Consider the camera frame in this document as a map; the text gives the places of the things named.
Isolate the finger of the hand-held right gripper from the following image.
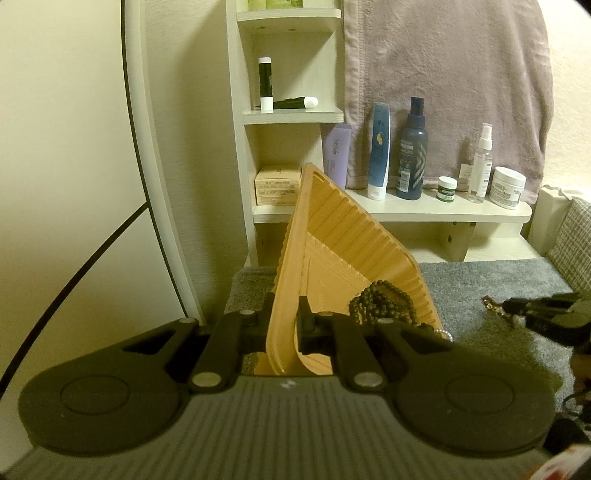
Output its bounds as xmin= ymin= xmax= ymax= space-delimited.
xmin=504 ymin=307 xmax=571 ymax=326
xmin=502 ymin=292 xmax=580 ymax=311

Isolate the white cream jar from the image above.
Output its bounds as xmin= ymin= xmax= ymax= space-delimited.
xmin=489 ymin=166 xmax=527 ymax=210

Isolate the white and blue tube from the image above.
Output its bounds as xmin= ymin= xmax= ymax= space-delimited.
xmin=367 ymin=102 xmax=392 ymax=200

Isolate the cream padded panel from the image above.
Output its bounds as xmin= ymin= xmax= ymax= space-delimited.
xmin=529 ymin=185 xmax=575 ymax=257

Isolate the dark bead bracelet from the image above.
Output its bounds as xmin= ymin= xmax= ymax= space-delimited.
xmin=369 ymin=281 xmax=420 ymax=324

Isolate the purple bottle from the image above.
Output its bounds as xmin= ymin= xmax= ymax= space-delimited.
xmin=322 ymin=124 xmax=352 ymax=185

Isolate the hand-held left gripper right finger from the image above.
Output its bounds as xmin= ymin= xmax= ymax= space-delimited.
xmin=295 ymin=295 xmax=462 ymax=394

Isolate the pink towel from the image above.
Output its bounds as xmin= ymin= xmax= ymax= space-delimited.
xmin=344 ymin=0 xmax=555 ymax=197

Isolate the small green jar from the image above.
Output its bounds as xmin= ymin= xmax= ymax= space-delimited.
xmin=436 ymin=176 xmax=458 ymax=202

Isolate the dark blue spray bottle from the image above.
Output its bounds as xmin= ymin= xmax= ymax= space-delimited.
xmin=396 ymin=96 xmax=430 ymax=200

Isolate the black tube with white cap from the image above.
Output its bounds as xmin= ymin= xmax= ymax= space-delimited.
xmin=257 ymin=56 xmax=274 ymax=113
xmin=273 ymin=96 xmax=319 ymax=110

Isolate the brown wooden bead necklace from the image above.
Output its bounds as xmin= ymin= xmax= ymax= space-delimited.
xmin=348 ymin=281 xmax=420 ymax=326

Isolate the clear spray bottle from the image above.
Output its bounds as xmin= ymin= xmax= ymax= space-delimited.
xmin=467 ymin=123 xmax=494 ymax=204

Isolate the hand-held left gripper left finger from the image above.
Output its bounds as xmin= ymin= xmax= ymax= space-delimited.
xmin=121 ymin=308 xmax=274 ymax=394

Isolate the grey woven cushion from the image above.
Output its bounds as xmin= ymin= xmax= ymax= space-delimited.
xmin=545 ymin=198 xmax=591 ymax=278

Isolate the beige cardboard box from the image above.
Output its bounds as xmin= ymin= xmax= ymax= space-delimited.
xmin=255 ymin=166 xmax=303 ymax=207

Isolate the grey-blue fluffy mat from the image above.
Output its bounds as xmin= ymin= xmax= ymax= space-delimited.
xmin=229 ymin=257 xmax=591 ymax=407

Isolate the white pearl chain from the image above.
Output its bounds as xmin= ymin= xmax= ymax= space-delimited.
xmin=418 ymin=323 xmax=455 ymax=343

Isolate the orange plastic tray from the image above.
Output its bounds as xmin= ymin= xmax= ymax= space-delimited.
xmin=254 ymin=162 xmax=455 ymax=377

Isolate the cream wooden shelf unit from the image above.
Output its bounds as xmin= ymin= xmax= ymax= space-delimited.
xmin=225 ymin=0 xmax=534 ymax=268

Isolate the white curved frame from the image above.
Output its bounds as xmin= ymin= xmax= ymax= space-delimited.
xmin=121 ymin=0 xmax=215 ymax=324

